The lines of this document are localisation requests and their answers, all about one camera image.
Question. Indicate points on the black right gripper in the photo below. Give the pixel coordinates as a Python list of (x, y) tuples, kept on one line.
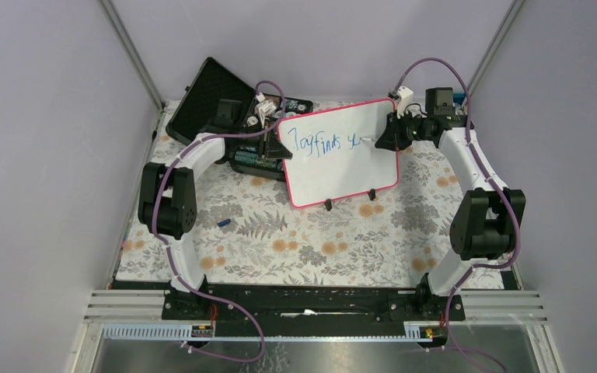
[(392, 139)]

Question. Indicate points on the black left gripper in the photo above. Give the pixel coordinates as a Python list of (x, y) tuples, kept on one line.
[(271, 149)]

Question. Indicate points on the pink framed whiteboard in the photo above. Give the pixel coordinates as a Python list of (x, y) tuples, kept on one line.
[(329, 160)]

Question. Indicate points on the blue marker cap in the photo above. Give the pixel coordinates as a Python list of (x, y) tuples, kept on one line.
[(224, 223)]

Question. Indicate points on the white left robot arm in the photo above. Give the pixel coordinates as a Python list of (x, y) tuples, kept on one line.
[(167, 203)]

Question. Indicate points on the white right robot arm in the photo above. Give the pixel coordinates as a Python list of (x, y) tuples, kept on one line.
[(485, 231)]

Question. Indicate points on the blue clamp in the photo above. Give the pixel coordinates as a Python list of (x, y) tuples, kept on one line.
[(459, 97)]

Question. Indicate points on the black poker chip case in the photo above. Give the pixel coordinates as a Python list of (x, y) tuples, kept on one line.
[(206, 108)]

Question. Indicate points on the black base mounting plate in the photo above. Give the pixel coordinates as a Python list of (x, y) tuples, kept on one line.
[(310, 311)]

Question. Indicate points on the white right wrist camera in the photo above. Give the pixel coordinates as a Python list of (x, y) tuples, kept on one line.
[(403, 97)]

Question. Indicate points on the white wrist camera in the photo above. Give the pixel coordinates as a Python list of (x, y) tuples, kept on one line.
[(264, 108), (403, 97)]

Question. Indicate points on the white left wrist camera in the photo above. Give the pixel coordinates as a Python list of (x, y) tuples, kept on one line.
[(264, 108)]

